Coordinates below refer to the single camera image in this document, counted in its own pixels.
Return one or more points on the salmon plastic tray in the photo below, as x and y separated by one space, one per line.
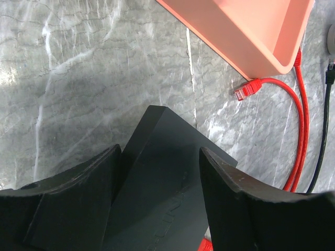
257 38

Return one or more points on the black network switch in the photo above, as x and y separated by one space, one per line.
160 205

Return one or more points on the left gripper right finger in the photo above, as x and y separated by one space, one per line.
246 214

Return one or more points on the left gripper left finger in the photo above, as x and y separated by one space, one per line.
68 211

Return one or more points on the blue white porcelain bowl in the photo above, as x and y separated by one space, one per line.
331 40

